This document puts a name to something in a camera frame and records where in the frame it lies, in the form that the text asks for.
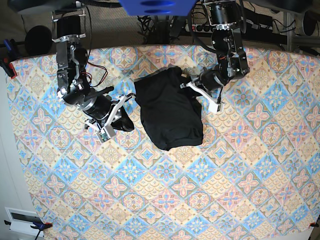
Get tangled black cables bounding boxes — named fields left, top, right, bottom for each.
left=136, top=13, right=187, bottom=46

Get white wall outlet box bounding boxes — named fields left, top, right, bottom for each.
left=5, top=207, right=41, bottom=236

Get patterned tablecloth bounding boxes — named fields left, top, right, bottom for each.
left=6, top=48, right=320, bottom=240

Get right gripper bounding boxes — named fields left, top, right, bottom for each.
left=83, top=96, right=135, bottom=132

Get black orange bottom clamp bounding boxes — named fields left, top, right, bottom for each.
left=4, top=220, right=53, bottom=240

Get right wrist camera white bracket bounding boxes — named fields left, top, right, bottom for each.
left=81, top=93, right=135, bottom=143

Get blue table clamp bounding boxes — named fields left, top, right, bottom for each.
left=0, top=39, right=17, bottom=79

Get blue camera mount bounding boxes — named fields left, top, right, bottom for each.
left=119, top=0, right=197, bottom=17

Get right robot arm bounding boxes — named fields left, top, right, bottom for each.
left=7, top=0, right=135, bottom=134

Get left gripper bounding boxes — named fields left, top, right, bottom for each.
left=199, top=69, right=227, bottom=92

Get white power strip red switch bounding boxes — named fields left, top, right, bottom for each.
left=191, top=23, right=214, bottom=34

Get round black speaker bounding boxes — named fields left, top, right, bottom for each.
left=24, top=25, right=53, bottom=56

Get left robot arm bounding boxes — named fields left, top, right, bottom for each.
left=187, top=0, right=250, bottom=93

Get black t-shirt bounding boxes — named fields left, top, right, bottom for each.
left=134, top=66, right=204, bottom=151

